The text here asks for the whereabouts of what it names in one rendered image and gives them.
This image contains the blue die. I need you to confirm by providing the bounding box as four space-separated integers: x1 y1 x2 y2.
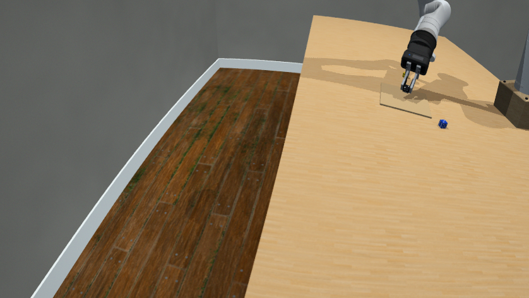
438 119 448 128

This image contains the beige square mat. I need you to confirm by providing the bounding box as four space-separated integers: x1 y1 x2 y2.
380 82 432 119

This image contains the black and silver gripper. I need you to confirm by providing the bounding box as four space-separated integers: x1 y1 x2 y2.
400 22 438 93

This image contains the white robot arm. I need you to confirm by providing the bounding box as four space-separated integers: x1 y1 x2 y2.
417 0 529 95

